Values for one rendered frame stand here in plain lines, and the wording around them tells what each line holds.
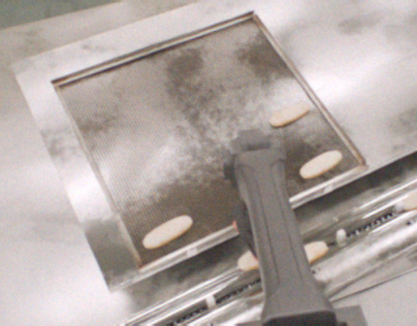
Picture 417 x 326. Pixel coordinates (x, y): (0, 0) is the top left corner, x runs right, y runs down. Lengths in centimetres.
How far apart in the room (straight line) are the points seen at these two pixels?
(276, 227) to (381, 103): 73
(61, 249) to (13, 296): 12
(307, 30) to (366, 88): 22
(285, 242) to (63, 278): 68
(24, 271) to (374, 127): 78
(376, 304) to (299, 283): 56
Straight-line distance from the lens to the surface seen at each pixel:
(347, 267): 102
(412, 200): 113
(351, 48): 135
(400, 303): 105
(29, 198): 129
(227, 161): 74
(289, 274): 50
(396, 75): 131
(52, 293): 113
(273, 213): 58
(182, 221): 104
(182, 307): 101
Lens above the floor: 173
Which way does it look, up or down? 52 degrees down
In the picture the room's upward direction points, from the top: 3 degrees counter-clockwise
